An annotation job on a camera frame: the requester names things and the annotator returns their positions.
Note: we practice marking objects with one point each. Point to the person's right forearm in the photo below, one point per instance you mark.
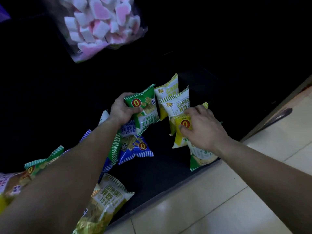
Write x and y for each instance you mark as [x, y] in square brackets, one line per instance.
[268, 182]

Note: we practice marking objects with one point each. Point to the pile of snack packets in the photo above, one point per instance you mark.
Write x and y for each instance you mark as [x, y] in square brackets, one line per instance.
[107, 199]

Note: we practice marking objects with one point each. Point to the pink white marshmallow bag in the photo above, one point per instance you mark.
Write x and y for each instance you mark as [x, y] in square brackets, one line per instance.
[102, 24]

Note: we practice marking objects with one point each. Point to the black shelf display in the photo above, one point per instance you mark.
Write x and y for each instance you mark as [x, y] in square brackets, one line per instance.
[219, 58]

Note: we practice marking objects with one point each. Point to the person's left hand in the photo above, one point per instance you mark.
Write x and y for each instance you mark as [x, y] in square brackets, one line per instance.
[122, 110]

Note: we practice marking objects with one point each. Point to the person's left forearm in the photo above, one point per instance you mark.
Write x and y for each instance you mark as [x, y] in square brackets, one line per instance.
[61, 187]

